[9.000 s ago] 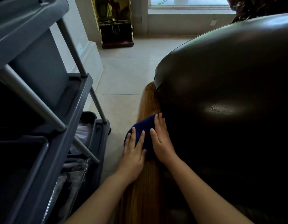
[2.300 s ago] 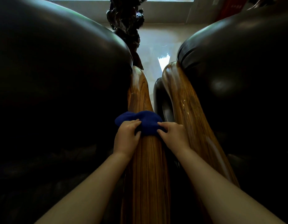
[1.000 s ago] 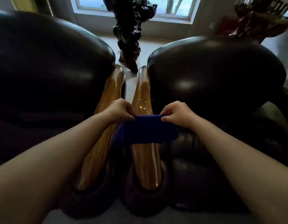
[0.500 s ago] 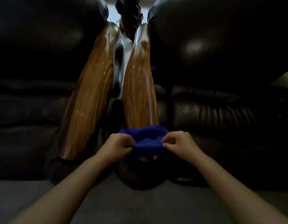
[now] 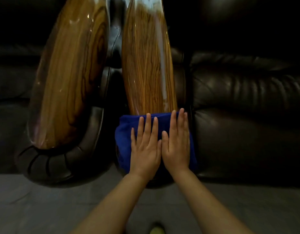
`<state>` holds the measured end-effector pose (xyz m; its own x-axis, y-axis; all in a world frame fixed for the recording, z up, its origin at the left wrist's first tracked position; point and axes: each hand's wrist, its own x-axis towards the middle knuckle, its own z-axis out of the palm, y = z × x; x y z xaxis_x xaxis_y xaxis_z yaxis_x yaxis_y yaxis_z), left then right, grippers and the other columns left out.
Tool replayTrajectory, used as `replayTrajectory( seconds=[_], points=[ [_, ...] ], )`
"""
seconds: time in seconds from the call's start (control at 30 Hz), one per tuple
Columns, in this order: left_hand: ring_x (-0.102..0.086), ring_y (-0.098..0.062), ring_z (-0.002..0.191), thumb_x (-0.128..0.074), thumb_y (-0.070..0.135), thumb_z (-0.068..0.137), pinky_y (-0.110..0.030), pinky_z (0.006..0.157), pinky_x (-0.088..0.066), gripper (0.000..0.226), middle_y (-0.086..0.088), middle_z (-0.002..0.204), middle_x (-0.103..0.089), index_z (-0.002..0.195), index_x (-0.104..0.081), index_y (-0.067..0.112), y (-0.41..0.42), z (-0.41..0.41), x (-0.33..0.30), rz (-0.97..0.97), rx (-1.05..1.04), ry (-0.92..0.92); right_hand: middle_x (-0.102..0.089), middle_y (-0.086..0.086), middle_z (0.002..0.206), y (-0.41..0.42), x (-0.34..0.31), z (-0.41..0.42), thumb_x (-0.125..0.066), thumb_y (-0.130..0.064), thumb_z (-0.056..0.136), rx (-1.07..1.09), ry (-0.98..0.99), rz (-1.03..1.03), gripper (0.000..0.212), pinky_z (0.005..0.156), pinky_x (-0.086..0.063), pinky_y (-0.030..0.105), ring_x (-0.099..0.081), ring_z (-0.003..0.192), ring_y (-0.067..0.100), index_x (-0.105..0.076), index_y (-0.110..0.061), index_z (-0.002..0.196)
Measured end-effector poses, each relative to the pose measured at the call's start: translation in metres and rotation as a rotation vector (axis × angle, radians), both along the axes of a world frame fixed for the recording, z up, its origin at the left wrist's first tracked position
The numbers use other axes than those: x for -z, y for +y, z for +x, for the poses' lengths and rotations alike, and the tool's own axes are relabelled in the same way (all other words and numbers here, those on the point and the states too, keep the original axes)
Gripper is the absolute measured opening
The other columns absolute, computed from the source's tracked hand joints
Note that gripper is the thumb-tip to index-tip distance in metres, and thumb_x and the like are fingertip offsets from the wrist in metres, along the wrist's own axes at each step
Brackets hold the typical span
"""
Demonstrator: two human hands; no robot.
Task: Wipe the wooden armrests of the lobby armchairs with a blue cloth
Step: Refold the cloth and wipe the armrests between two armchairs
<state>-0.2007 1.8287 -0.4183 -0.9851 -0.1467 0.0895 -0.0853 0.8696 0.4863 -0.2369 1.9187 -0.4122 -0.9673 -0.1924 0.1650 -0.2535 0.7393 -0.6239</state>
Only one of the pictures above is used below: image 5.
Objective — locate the person's right middle finger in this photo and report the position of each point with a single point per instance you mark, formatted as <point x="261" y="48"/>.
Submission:
<point x="181" y="121"/>

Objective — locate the dark brown leather sofa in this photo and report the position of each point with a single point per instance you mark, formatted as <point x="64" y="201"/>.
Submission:
<point x="47" y="165"/>
<point x="237" y="134"/>

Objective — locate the blue cleaning cloth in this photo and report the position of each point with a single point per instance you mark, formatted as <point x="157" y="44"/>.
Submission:
<point x="124" y="134"/>

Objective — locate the person's right thumb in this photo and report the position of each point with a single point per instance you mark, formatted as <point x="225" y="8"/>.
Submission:
<point x="165" y="141"/>

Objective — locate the wide glossy wooden armrest top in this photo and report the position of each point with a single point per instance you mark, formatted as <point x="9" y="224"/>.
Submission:
<point x="69" y="77"/>

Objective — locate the yellow green shoe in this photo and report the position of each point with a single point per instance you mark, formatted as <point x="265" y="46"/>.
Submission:
<point x="156" y="229"/>

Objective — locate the person's left little finger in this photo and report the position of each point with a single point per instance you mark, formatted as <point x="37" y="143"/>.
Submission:
<point x="133" y="137"/>

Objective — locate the person's left middle finger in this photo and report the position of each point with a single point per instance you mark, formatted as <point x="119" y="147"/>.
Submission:
<point x="148" y="126"/>

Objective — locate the person's right hand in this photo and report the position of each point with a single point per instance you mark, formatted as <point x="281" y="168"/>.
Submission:
<point x="178" y="153"/>

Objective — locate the person's left forearm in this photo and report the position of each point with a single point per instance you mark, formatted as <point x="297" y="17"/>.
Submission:
<point x="115" y="207"/>

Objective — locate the person's right forearm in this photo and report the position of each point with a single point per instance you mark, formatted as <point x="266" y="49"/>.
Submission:
<point x="208" y="207"/>

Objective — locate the narrow glossy wooden armrest top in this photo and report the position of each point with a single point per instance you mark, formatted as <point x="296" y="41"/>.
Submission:
<point x="147" y="65"/>

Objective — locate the person's left thumb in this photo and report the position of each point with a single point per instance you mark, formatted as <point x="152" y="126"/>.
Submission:
<point x="160" y="148"/>

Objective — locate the person's left hand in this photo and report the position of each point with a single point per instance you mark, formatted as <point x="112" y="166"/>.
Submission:
<point x="145" y="155"/>

